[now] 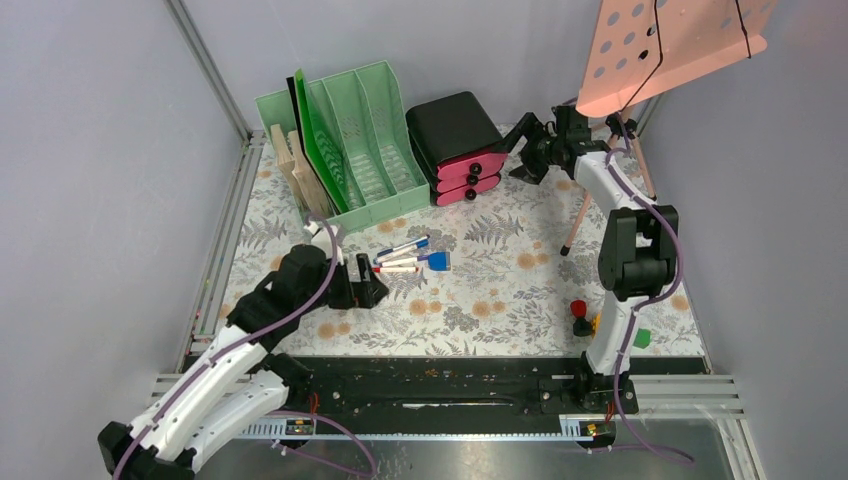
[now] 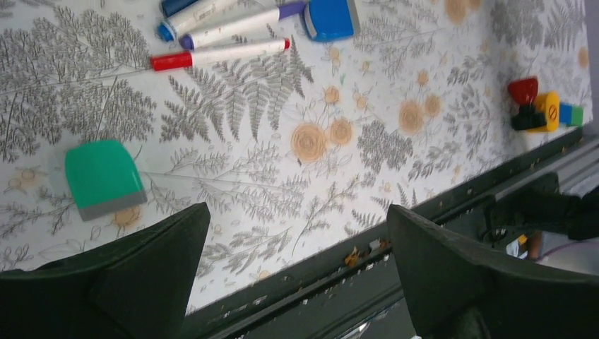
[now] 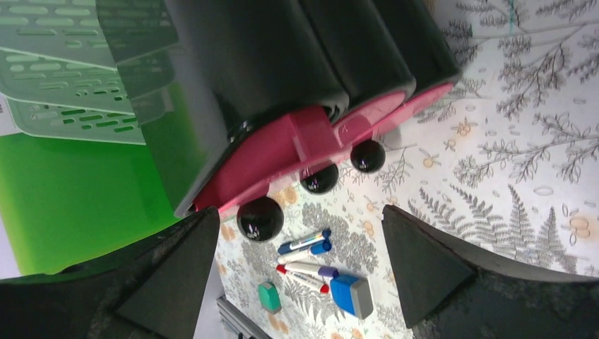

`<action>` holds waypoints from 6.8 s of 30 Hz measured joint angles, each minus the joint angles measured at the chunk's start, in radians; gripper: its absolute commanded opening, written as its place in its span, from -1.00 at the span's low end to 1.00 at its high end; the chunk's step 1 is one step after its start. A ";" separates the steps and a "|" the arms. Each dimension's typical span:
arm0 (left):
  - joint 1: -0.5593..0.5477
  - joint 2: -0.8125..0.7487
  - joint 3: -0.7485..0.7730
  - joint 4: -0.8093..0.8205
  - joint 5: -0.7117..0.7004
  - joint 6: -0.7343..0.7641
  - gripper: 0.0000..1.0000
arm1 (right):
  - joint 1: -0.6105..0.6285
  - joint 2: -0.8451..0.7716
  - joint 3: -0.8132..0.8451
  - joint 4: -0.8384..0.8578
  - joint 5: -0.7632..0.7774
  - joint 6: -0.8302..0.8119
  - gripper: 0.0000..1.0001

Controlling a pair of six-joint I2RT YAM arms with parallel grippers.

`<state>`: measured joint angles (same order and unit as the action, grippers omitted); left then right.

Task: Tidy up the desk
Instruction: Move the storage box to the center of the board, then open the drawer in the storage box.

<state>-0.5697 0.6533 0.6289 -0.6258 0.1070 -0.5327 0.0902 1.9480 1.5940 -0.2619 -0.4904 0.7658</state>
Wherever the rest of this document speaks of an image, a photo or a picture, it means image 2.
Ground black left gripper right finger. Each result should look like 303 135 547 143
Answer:
387 205 598 338

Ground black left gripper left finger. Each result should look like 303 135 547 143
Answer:
1 203 210 338

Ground green grey eraser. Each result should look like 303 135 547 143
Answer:
64 139 148 222

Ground red emergency stop button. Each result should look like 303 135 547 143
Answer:
507 77 547 131

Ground blue whiteboard eraser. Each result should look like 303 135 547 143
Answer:
303 0 361 42

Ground yellow blue green toy block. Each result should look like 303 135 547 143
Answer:
528 91 583 133

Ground floral table mat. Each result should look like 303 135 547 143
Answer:
1 1 593 310

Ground red capped marker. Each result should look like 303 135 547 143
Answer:
150 38 291 71

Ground white marker pen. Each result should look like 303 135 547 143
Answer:
179 1 307 50

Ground blue capped marker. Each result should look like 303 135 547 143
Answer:
156 0 236 42

